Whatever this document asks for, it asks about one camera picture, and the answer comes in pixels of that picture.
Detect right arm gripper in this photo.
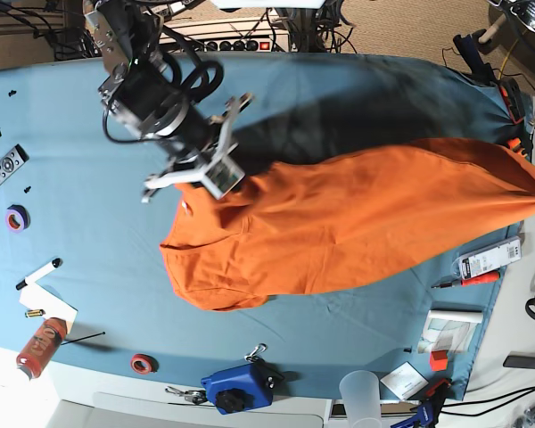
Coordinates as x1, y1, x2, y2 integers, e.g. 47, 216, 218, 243
142, 93, 253, 203

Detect orange t-shirt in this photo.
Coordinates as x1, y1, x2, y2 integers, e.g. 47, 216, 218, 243
160, 138, 535, 311

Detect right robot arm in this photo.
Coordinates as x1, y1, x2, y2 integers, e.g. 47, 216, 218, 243
83, 1, 253, 203

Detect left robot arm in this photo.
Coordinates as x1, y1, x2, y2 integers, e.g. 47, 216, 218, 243
488, 0, 535, 34

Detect teal table cloth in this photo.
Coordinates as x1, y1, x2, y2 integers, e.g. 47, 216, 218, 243
0, 53, 517, 399

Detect black white marker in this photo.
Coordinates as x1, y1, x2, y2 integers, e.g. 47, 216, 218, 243
15, 258, 62, 291

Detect grey remote control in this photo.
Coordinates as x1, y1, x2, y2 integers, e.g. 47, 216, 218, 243
0, 144, 29, 185

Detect purple tape roll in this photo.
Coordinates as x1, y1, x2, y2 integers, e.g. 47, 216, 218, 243
5, 204, 30, 233

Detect black zip tie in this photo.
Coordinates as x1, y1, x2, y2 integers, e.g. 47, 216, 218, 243
62, 331, 106, 345

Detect silver carabiner clip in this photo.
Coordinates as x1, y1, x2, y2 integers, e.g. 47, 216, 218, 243
244, 343, 268, 363

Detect red tape roll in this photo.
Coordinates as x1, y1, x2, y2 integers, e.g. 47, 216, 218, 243
130, 354, 156, 375

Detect white paper note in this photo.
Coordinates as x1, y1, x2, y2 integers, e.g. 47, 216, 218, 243
19, 284, 78, 333

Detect gold AA battery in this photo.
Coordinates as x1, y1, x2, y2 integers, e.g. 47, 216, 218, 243
25, 309, 45, 318

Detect blue tape measure box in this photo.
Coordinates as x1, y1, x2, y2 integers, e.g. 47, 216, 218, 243
201, 358, 285, 415

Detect metal carabiner keys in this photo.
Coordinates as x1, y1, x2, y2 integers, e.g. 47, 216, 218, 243
165, 386, 208, 406

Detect white cardboard box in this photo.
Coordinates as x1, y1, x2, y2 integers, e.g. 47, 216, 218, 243
47, 392, 324, 427

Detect translucent plastic cup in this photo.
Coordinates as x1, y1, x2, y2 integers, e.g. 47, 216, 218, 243
339, 370, 382, 428

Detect white card packet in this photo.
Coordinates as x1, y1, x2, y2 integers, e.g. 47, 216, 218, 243
380, 362, 428, 400

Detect white roll with booklet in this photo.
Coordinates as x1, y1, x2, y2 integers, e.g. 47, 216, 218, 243
417, 309, 484, 354

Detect packaged tool set blister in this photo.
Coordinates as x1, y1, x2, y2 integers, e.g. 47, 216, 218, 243
457, 236, 522, 279

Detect orange black utility knife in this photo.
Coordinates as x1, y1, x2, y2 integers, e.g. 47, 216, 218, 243
506, 137, 528, 158

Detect small red block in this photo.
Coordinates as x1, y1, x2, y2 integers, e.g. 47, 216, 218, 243
429, 350, 449, 372

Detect blue clamp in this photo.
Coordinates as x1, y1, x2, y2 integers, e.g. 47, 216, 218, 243
391, 378, 451, 428

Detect red handled screwdriver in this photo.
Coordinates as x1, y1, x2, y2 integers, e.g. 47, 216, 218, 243
432, 270, 500, 289

